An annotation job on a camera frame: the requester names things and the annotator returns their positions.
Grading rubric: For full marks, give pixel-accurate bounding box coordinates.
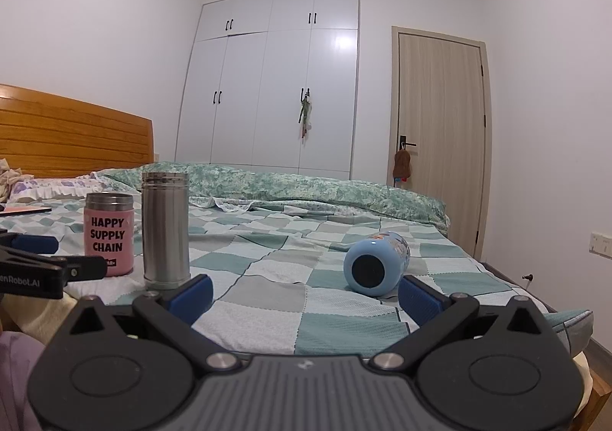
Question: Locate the beige floral cloth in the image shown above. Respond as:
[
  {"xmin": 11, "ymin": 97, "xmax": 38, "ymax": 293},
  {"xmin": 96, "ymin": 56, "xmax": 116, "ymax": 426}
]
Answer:
[{"xmin": 0, "ymin": 157, "xmax": 35, "ymax": 203}]

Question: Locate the stainless steel thermos cup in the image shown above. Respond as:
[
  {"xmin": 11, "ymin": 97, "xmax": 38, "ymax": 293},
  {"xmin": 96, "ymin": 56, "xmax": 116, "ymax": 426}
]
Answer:
[{"xmin": 142, "ymin": 171, "xmax": 192, "ymax": 291}]

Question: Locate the checkered bed sheet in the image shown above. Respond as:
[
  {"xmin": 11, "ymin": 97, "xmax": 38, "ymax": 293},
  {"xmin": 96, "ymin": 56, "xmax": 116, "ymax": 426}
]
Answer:
[{"xmin": 0, "ymin": 194, "xmax": 527, "ymax": 358}]

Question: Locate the hanging green ornament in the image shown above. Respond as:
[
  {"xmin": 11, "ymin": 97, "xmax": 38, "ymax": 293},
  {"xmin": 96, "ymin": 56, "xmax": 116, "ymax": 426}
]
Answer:
[{"xmin": 298, "ymin": 93, "xmax": 314, "ymax": 141}]

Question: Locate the pink flat tablet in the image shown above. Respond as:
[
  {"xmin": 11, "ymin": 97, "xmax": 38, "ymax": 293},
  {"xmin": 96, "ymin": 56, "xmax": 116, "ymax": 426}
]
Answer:
[{"xmin": 0, "ymin": 203, "xmax": 53, "ymax": 217}]

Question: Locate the purple cloth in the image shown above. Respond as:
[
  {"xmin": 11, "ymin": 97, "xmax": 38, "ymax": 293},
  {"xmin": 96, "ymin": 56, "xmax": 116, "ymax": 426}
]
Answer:
[{"xmin": 0, "ymin": 330, "xmax": 49, "ymax": 431}]

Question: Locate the cream cloth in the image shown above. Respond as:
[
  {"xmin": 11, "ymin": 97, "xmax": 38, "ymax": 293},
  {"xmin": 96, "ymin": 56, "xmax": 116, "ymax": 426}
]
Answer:
[{"xmin": 0, "ymin": 289, "xmax": 83, "ymax": 346}]

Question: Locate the brown hanging pouch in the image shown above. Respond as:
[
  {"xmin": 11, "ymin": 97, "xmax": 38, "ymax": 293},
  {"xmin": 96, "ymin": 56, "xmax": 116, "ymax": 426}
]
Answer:
[{"xmin": 392, "ymin": 148, "xmax": 413, "ymax": 178}]

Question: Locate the white wall socket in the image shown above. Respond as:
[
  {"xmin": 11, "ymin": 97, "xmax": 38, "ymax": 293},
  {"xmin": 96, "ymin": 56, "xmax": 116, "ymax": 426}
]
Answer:
[{"xmin": 589, "ymin": 231, "xmax": 612, "ymax": 261}]

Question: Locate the wooden bed headboard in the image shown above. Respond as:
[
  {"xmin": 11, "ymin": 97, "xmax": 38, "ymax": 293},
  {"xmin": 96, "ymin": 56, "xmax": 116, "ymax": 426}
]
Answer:
[{"xmin": 0, "ymin": 83, "xmax": 155, "ymax": 179}]

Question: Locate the light wooden door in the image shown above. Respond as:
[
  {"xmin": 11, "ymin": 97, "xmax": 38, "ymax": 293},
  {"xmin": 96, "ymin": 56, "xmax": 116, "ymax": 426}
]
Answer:
[{"xmin": 391, "ymin": 25, "xmax": 493, "ymax": 260}]

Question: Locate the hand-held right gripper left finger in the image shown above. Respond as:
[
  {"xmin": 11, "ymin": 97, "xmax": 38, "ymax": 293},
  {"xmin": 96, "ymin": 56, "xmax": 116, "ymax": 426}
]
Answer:
[{"xmin": 57, "ymin": 274, "xmax": 244, "ymax": 372}]

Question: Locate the green floral quilt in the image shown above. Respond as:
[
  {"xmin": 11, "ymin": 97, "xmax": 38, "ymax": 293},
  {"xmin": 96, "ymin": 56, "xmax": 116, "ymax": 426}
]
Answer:
[{"xmin": 94, "ymin": 162, "xmax": 451, "ymax": 232}]

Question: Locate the grey teal cushion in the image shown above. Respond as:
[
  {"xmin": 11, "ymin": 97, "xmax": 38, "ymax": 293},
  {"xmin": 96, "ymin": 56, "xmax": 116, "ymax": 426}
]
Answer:
[{"xmin": 545, "ymin": 309, "xmax": 596, "ymax": 356}]

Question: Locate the light blue cup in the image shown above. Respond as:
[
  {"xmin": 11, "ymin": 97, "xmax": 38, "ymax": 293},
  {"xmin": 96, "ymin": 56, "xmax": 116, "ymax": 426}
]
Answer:
[{"xmin": 344, "ymin": 230, "xmax": 412, "ymax": 297}]

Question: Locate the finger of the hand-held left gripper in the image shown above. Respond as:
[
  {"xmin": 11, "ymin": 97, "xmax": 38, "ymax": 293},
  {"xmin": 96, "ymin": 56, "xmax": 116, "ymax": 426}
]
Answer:
[
  {"xmin": 0, "ymin": 233, "xmax": 59, "ymax": 261},
  {"xmin": 61, "ymin": 255, "xmax": 109, "ymax": 282}
]

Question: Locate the purple floral pillow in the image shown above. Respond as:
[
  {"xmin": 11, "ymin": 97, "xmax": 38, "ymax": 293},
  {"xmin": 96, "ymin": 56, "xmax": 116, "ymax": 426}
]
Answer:
[{"xmin": 8, "ymin": 173, "xmax": 110, "ymax": 203}]

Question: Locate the pink printed cup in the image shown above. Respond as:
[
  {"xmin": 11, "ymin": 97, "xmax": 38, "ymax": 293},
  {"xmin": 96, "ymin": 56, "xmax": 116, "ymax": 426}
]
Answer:
[{"xmin": 84, "ymin": 192, "xmax": 135, "ymax": 278}]

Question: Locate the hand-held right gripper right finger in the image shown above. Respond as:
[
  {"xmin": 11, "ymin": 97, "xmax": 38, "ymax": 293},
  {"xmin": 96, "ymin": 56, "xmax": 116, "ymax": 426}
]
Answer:
[{"xmin": 370, "ymin": 275, "xmax": 562, "ymax": 371}]

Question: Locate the white wardrobe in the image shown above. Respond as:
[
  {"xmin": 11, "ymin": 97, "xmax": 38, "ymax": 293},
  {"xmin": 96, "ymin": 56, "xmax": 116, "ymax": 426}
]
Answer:
[{"xmin": 174, "ymin": 0, "xmax": 361, "ymax": 180}]

